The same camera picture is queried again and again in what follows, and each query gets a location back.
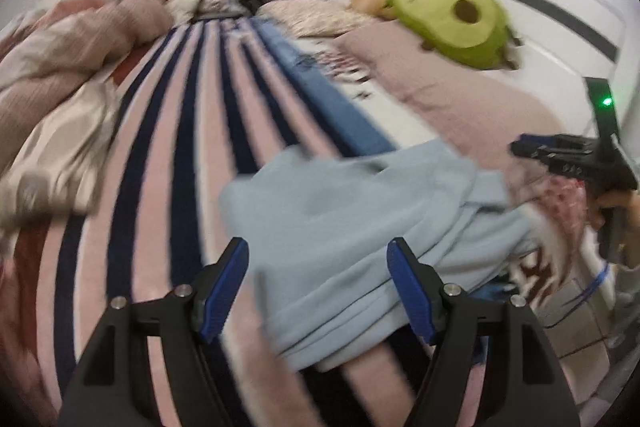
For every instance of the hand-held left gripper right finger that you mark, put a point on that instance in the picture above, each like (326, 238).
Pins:
(410, 292)

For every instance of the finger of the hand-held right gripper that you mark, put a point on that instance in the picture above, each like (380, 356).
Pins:
(537, 139)
(550, 162)

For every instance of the light blue shirt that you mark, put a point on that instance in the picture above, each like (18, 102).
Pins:
(340, 232)

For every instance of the person's right hand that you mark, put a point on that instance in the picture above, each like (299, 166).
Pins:
(612, 198)

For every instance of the beige striped quilt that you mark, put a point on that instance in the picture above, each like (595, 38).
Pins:
(75, 42)

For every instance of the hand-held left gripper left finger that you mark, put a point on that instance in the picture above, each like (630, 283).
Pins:
(225, 287)

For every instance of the floral pillow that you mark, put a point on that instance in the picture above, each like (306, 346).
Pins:
(315, 17)

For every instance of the beige patterned blanket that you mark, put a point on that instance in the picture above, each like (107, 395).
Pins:
(55, 157)

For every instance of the striped printed blanket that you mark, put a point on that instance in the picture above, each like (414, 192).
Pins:
(200, 132)

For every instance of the pink spotted cloth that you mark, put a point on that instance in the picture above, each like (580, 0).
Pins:
(565, 207)

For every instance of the green avocado plush toy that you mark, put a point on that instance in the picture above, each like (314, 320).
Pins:
(440, 22)

